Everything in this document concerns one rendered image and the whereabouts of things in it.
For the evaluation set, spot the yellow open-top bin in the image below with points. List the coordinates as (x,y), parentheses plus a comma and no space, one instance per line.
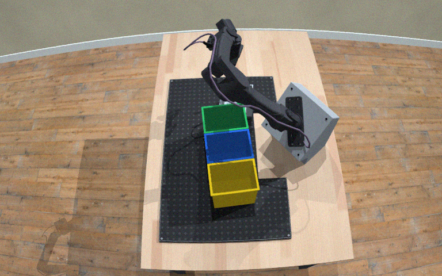
(230,181)

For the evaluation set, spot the blue open tray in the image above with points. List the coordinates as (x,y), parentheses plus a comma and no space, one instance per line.
(228,146)

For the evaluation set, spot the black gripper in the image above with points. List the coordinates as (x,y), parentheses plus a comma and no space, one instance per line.
(235,55)

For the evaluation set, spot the green bin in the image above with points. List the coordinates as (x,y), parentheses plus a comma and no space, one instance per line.
(222,118)

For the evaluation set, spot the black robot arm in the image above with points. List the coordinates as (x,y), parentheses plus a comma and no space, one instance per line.
(236,83)

